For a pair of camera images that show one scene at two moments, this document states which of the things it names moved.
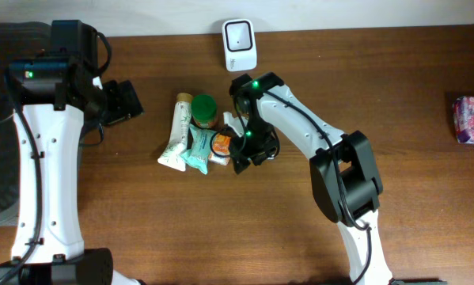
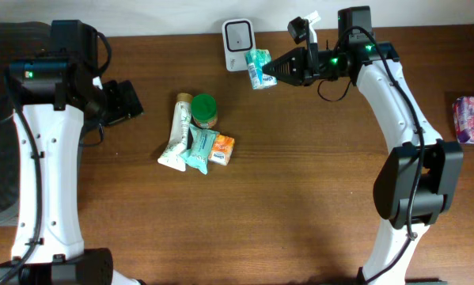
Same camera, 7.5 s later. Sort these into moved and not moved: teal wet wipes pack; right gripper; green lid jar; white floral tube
Moved: right gripper
Not moved: teal wet wipes pack; white floral tube; green lid jar
